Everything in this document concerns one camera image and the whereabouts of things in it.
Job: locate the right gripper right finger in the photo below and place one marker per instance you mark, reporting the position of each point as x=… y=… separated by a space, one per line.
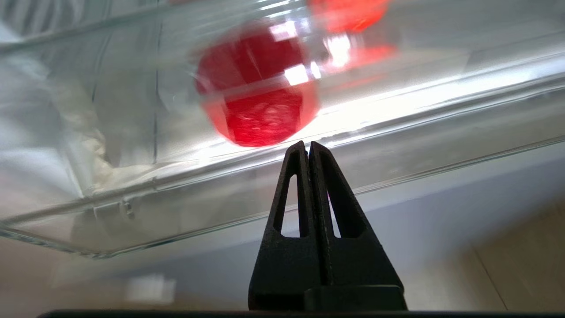
x=357 y=265

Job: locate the clear plastic fridge drawer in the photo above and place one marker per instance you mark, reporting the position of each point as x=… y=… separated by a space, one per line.
x=132 y=132

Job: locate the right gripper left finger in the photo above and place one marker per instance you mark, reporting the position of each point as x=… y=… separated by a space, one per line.
x=284 y=269

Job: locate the red round food item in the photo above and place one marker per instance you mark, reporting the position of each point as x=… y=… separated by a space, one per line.
x=258 y=88

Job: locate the white fridge body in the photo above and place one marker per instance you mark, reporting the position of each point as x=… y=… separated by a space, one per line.
x=441 y=207

